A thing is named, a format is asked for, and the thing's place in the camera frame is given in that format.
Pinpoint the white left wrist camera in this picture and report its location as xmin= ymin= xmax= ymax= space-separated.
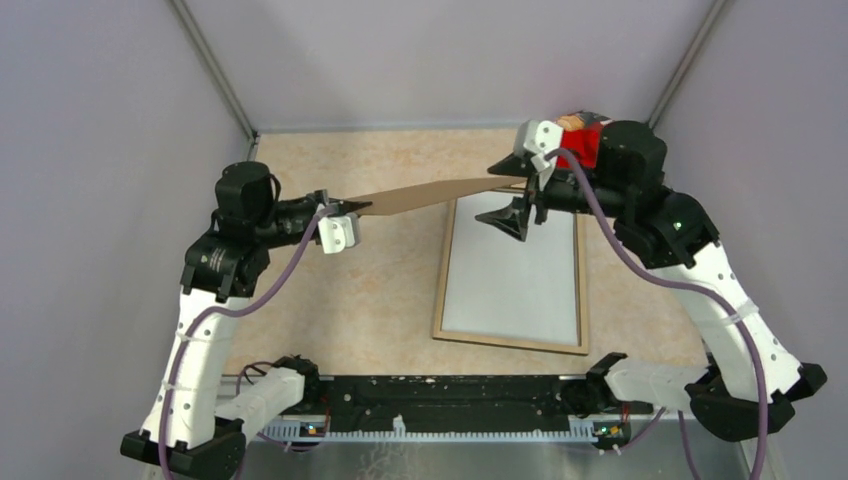
xmin=318 ymin=213 xmax=361 ymax=255

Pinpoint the red crumpled cloth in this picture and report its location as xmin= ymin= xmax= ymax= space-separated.
xmin=555 ymin=111 xmax=612 ymax=169

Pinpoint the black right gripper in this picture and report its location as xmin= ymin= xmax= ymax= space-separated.
xmin=474 ymin=153 xmax=628 ymax=241

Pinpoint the aluminium front rail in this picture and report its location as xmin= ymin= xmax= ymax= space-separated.
xmin=142 ymin=374 xmax=790 ymax=480

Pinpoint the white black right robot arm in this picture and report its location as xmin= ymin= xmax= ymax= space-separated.
xmin=479 ymin=119 xmax=827 ymax=442

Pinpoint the white photo paper sheet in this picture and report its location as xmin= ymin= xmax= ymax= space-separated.
xmin=441 ymin=192 xmax=579 ymax=347

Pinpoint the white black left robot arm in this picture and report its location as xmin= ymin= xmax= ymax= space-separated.
xmin=120 ymin=162 xmax=361 ymax=479

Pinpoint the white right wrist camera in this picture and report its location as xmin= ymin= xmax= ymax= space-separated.
xmin=513 ymin=120 xmax=565 ymax=191

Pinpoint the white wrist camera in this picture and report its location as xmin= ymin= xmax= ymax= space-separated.
xmin=318 ymin=213 xmax=361 ymax=255
xmin=513 ymin=120 xmax=565 ymax=191

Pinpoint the wooden picture frame with glass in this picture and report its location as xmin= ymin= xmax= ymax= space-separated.
xmin=431 ymin=187 xmax=591 ymax=357

